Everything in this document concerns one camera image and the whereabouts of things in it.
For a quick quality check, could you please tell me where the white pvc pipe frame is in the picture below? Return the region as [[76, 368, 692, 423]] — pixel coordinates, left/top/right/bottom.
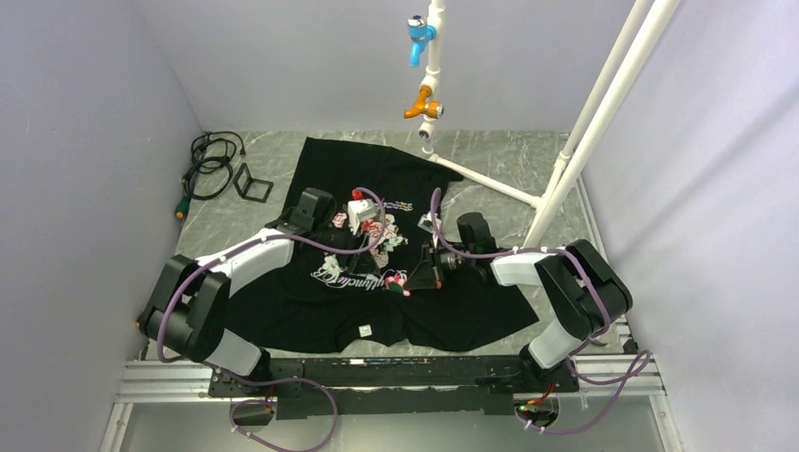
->
[[417, 0, 679, 246]]

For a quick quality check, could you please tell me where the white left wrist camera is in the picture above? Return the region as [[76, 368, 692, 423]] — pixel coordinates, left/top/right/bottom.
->
[[346, 188, 385, 235]]

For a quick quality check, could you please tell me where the green orange handled screwdriver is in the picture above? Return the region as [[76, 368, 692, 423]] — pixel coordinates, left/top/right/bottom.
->
[[173, 196, 191, 219]]

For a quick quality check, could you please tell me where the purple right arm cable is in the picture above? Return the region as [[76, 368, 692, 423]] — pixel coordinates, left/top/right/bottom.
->
[[428, 186, 656, 437]]

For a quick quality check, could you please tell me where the orange tap valve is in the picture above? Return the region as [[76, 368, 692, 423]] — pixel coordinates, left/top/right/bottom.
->
[[402, 85, 445, 120]]

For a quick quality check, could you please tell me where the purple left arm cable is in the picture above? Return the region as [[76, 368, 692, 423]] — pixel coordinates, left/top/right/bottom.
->
[[155, 186, 388, 452]]

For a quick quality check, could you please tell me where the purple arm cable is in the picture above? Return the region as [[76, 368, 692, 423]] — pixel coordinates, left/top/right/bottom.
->
[[428, 186, 656, 437], [155, 186, 388, 452]]

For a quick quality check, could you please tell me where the black rectangular frame stand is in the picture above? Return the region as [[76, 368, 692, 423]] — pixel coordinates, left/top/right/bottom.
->
[[233, 163, 274, 203]]

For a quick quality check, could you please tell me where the black floral print t-shirt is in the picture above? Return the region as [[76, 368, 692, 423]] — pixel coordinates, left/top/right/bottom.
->
[[226, 138, 537, 353]]

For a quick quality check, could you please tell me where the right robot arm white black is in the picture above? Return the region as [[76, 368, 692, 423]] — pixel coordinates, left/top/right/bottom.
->
[[390, 212, 633, 391]]

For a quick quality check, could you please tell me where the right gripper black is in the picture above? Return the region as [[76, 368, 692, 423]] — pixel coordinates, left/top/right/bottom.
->
[[403, 238, 476, 290]]

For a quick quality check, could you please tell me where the coiled black cable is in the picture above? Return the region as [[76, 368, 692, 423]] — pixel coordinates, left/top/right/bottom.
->
[[181, 131, 247, 202]]

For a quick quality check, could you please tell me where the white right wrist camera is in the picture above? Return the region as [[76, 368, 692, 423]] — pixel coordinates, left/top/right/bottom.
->
[[417, 212, 442, 234]]

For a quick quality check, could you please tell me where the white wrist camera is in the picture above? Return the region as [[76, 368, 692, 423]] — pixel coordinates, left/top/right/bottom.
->
[[417, 212, 442, 234], [346, 188, 385, 235]]

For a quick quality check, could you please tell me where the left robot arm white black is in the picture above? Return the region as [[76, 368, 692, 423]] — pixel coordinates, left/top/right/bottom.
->
[[137, 188, 335, 396]]

